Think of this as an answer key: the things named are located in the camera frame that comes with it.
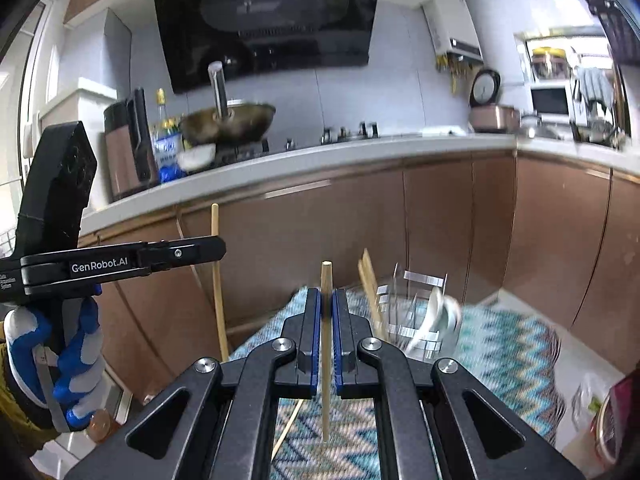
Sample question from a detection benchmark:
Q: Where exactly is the bamboo chopstick three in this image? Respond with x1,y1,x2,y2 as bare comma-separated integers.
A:
271,399,305,460

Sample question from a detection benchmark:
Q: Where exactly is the white ceramic spoon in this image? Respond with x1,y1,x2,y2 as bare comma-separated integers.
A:
406,287,444,352

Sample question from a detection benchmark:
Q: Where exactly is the bamboo chopstick one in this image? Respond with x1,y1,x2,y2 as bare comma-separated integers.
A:
320,260,333,443

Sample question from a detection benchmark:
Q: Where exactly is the bamboo chopstick two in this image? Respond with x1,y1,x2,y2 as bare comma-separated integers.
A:
210,203,229,361

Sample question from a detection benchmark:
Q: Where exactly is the bamboo chopstick five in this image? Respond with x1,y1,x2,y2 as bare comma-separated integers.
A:
361,248,388,340

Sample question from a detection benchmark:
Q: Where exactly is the bamboo chopstick four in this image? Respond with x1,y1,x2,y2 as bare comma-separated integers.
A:
358,259,385,339

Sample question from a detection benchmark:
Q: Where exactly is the light blue ceramic spoon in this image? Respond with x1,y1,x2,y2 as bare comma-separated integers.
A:
432,295,462,358

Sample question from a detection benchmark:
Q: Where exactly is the olive sleeve left forearm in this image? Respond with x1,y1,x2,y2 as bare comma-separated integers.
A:
1,340,58,457

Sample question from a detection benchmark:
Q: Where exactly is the blue white gloved left hand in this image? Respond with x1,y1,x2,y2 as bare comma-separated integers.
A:
3,284,106,430

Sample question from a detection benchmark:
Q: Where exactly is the brown electric kettle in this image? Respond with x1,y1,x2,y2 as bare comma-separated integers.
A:
103,88,158,200

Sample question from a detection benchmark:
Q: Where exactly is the amber glass bottle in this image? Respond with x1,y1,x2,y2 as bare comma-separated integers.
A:
86,408,120,444

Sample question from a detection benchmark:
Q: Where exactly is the white appliance box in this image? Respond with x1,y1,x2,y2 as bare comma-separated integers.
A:
38,77,118,212

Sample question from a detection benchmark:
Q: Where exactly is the cooking oil bottle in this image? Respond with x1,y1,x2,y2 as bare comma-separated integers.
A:
153,88,183,183

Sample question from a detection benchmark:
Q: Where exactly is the white bowl on stove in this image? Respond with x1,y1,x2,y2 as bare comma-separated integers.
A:
177,144,216,174

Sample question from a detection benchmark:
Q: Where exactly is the red trash bin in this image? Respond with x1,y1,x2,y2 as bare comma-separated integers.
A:
562,370,640,479

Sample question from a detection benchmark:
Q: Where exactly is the black gas stove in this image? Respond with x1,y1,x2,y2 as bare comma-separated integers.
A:
214,120,381,166

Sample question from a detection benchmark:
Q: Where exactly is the black range hood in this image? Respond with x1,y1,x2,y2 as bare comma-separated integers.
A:
154,0,378,93

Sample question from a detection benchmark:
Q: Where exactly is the pink rice cooker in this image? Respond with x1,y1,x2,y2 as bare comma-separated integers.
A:
469,68,521,133

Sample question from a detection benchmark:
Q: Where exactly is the white microwave oven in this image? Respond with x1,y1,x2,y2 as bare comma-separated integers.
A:
528,79,574,125

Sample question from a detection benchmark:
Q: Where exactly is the blue hanging towel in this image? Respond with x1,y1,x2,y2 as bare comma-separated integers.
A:
576,67,614,112

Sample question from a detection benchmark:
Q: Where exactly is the steel pot with yellow lid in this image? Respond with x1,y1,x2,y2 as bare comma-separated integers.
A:
532,47,572,80

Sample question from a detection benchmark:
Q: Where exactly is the white water heater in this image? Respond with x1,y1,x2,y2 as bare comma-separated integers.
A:
422,0,484,64

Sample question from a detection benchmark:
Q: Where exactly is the wire utensil basket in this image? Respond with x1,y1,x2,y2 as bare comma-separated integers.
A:
378,263,448,362

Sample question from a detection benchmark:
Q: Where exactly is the brass wok with handle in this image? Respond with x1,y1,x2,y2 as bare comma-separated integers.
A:
179,61,277,146

